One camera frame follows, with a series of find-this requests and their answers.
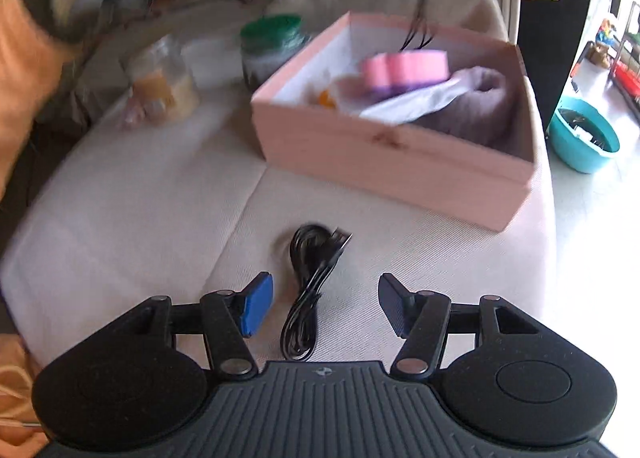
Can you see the orange cloth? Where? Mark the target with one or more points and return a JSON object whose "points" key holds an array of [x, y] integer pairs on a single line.
{"points": [[20, 88]]}

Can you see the beige sofa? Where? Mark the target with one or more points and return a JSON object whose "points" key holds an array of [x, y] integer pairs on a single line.
{"points": [[165, 218]]}

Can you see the pink sponge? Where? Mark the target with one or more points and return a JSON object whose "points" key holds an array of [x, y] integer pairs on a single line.
{"points": [[405, 70]]}

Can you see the pink cardboard box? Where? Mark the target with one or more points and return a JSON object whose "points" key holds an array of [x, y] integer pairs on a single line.
{"points": [[400, 173]]}

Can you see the green lid glass jar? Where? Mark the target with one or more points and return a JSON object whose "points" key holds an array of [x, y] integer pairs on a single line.
{"points": [[270, 50]]}

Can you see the white tissue pack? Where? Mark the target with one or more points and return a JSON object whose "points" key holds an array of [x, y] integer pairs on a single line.
{"points": [[405, 100]]}

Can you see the teal plastic basin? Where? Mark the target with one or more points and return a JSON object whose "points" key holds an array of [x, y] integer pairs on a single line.
{"points": [[582, 135]]}

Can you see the lavender fluffy towel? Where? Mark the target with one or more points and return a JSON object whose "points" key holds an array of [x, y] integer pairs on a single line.
{"points": [[475, 103]]}

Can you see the clear jar with orange label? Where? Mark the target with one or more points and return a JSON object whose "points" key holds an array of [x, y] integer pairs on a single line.
{"points": [[162, 83]]}

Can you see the small orange object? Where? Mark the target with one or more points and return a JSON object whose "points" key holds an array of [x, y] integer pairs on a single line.
{"points": [[327, 99]]}

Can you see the metal shoe rack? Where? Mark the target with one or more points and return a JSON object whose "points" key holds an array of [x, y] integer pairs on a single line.
{"points": [[617, 53]]}

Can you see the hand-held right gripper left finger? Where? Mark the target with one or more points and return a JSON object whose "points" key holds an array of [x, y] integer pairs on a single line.
{"points": [[257, 307]]}

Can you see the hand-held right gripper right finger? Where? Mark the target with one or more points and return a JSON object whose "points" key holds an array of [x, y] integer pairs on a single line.
{"points": [[393, 307]]}

